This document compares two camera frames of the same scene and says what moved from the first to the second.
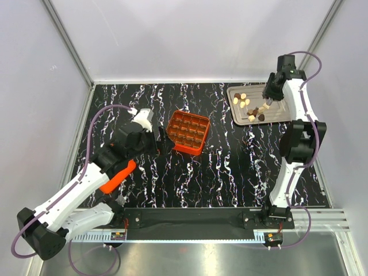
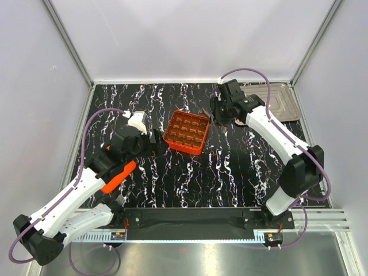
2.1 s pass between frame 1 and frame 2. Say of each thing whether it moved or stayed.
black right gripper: moved
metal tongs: moved
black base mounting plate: stayed
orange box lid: stayed
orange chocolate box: stayed
